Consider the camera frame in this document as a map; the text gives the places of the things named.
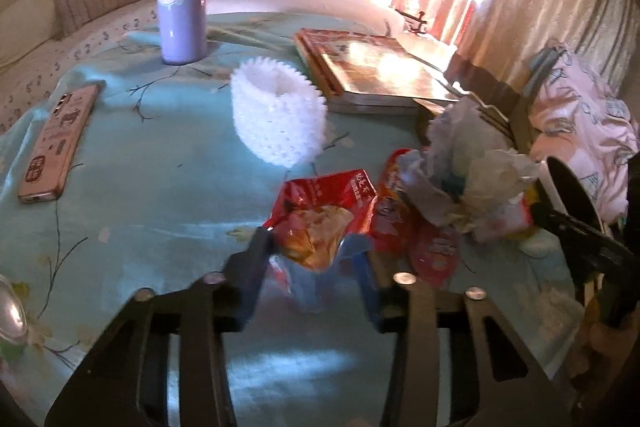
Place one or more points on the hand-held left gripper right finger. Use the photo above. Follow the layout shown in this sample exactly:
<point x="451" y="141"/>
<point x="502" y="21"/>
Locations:
<point x="368" y="279"/>

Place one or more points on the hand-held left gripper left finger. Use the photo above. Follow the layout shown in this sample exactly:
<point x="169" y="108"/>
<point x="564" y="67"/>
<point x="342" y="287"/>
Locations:
<point x="254" y="269"/>

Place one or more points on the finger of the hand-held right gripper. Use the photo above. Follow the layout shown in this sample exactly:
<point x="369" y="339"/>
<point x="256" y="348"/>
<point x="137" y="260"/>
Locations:
<point x="565" y="224"/>

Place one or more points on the black trash bin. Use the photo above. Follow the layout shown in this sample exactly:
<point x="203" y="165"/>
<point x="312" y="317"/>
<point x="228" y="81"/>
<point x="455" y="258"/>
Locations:
<point x="570" y="192"/>

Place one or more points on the red snack packet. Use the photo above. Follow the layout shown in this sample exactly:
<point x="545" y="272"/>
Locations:
<point x="320" y="217"/>

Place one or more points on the white foam net sleeve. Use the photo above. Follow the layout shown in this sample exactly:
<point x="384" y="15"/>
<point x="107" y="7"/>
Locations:
<point x="275" y="117"/>

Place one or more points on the pink plastic wrapper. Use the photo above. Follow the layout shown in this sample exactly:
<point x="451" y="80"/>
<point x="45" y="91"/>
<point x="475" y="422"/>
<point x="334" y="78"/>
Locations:
<point x="505" y="219"/>

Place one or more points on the red crumpled snack wrapper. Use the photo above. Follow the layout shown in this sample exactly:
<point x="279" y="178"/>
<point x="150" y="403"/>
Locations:
<point x="395" y="212"/>

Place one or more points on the round red foil lid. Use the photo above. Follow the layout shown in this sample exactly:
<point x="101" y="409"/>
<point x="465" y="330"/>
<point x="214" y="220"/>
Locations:
<point x="437" y="254"/>

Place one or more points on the pink printed duvet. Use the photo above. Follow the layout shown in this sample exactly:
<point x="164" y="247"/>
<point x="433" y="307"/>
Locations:
<point x="585" y="127"/>

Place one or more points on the crumpled white tissue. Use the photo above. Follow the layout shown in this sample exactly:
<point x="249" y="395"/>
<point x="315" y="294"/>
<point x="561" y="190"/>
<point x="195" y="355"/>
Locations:
<point x="460" y="157"/>

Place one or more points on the grey blue cloth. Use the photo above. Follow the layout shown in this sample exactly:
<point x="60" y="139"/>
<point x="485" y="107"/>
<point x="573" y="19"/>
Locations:
<point x="547" y="67"/>

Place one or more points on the red picture book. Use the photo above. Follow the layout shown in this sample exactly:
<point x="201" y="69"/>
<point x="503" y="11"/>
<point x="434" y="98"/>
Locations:
<point x="375" y="64"/>

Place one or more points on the beige patterned curtain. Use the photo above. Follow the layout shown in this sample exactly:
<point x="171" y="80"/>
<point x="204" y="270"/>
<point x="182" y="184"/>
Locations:
<point x="545" y="2"/>

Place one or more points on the phone in pink case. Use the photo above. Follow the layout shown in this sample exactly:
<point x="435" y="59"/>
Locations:
<point x="60" y="142"/>

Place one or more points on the clear glass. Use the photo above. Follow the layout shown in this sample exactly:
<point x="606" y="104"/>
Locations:
<point x="11" y="312"/>

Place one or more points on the small wooden rack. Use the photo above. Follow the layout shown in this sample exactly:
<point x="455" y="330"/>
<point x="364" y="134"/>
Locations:
<point x="412" y="17"/>

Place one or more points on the pink bed cover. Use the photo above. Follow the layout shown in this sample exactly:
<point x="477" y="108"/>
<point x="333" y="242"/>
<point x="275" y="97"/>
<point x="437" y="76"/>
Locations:
<point x="310" y="2"/>

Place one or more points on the number print sofa seat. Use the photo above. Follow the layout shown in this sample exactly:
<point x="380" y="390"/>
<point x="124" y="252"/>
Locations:
<point x="65" y="52"/>

